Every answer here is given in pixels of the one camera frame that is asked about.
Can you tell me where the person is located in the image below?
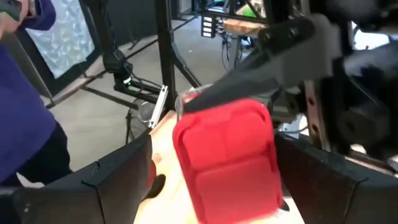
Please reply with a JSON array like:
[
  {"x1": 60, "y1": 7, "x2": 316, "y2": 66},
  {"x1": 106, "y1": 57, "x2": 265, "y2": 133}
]
[{"x1": 0, "y1": 0, "x2": 74, "y2": 187}]

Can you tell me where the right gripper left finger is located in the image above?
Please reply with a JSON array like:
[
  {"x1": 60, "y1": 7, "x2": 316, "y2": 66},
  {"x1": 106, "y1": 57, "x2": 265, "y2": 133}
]
[{"x1": 0, "y1": 133, "x2": 155, "y2": 224}]

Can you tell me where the wooden background table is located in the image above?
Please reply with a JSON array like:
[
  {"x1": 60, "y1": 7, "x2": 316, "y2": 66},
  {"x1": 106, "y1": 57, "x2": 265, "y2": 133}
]
[{"x1": 222, "y1": 17, "x2": 269, "y2": 37}]

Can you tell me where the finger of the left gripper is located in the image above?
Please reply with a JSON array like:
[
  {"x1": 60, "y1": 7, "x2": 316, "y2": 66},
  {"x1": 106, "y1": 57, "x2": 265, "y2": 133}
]
[{"x1": 182, "y1": 14, "x2": 343, "y2": 114}]

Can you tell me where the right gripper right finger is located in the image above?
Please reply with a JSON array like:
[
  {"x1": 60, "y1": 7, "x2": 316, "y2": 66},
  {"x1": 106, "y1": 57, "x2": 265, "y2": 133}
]
[{"x1": 275, "y1": 133, "x2": 398, "y2": 224}]

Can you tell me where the white metal bracket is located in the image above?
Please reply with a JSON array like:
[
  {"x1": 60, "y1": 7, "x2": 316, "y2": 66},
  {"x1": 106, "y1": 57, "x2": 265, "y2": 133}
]
[{"x1": 148, "y1": 85, "x2": 169, "y2": 129}]

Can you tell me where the person's hand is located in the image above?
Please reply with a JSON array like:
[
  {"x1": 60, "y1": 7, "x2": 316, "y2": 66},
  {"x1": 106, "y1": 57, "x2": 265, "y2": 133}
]
[{"x1": 0, "y1": 9, "x2": 25, "y2": 35}]

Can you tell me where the frosted white panel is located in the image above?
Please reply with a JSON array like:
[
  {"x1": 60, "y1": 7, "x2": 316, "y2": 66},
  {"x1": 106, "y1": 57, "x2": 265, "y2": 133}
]
[{"x1": 26, "y1": 0, "x2": 96, "y2": 78}]

